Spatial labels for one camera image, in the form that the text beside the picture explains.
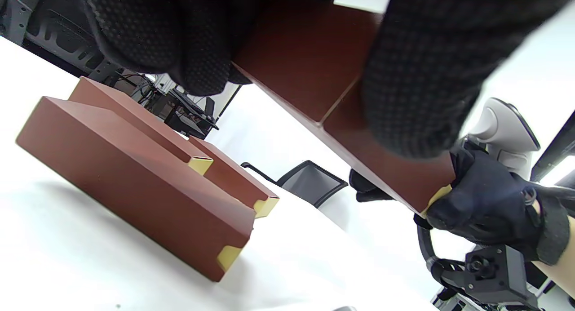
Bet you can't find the person's right hand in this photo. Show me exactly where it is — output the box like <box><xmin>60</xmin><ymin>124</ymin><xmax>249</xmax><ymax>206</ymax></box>
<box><xmin>349</xmin><ymin>140</ymin><xmax>571</xmax><ymax>266</ymax></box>

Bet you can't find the black fabric armchair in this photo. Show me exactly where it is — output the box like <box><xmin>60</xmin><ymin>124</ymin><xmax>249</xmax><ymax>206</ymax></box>
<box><xmin>240</xmin><ymin>160</ymin><xmax>349</xmax><ymax>209</ymax></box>

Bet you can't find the grey hand controller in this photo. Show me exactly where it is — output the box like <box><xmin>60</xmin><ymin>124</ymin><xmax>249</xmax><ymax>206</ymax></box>
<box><xmin>465</xmin><ymin>98</ymin><xmax>541</xmax><ymax>181</ymax></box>

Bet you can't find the black glove cable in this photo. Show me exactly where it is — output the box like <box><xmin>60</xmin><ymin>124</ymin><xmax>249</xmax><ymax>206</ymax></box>
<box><xmin>417</xmin><ymin>223</ymin><xmax>454</xmax><ymax>280</ymax></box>

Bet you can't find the person's left hand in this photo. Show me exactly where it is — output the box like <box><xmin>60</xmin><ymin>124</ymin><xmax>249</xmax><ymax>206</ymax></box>
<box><xmin>76</xmin><ymin>0</ymin><xmax>575</xmax><ymax>160</ymax></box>

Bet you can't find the person's right forearm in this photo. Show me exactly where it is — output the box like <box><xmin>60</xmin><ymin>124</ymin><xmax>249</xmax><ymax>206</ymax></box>
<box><xmin>532</xmin><ymin>214</ymin><xmax>575</xmax><ymax>298</ymax></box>

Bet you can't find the black keyboard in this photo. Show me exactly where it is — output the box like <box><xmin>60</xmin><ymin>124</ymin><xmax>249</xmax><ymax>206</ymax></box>
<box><xmin>168</xmin><ymin>87</ymin><xmax>221</xmax><ymax>132</ymax></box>

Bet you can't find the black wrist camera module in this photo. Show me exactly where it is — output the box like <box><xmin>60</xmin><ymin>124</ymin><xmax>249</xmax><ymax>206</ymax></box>
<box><xmin>431</xmin><ymin>244</ymin><xmax>540</xmax><ymax>309</ymax></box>

